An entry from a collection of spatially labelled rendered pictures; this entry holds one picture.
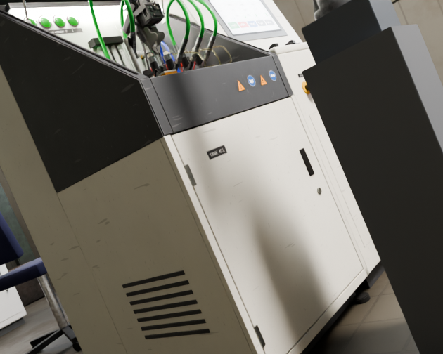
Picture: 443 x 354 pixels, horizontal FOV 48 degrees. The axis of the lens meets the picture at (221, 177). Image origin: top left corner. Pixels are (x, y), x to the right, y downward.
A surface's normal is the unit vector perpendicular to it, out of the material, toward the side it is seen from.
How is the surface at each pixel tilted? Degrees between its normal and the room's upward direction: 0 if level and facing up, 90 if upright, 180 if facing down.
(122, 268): 90
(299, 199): 90
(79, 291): 90
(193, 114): 90
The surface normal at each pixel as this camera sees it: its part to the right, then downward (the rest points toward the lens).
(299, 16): -0.56, 0.26
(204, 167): 0.70, -0.28
